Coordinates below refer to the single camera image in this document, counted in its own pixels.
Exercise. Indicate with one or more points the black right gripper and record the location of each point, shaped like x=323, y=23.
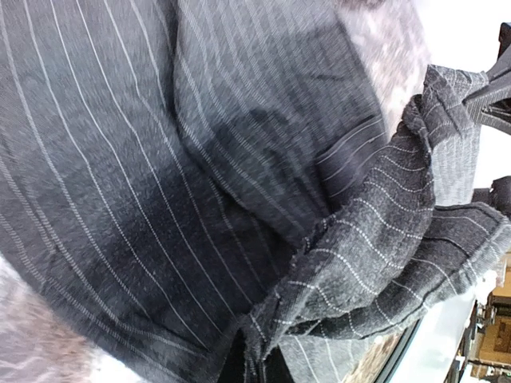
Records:
x=490, y=105

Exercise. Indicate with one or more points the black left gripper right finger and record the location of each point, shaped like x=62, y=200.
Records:
x=275, y=368

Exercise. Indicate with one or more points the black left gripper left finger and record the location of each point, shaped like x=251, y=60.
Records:
x=235, y=369

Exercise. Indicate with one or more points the black pinstriped long sleeve shirt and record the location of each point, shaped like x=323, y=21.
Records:
x=175, y=171

